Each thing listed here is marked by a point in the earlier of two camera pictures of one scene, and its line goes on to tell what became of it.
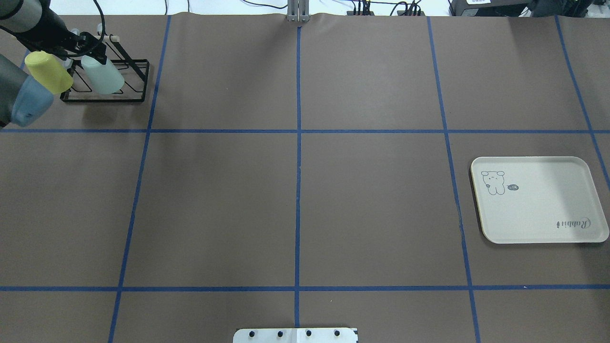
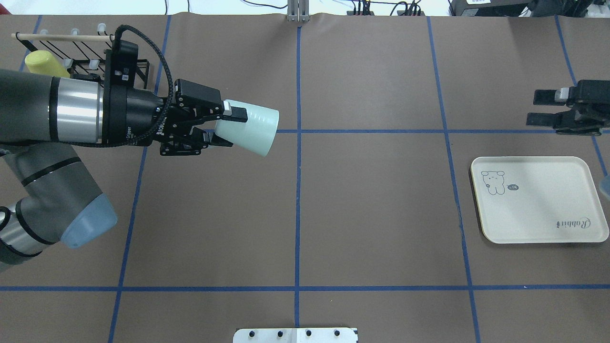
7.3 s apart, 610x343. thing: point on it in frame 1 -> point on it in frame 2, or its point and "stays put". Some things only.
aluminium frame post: x=298 y=11 stays put
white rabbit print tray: x=538 y=199 stays put
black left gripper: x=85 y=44 -> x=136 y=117
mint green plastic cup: x=105 y=78 -> x=256 y=136
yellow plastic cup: x=49 y=71 stays put
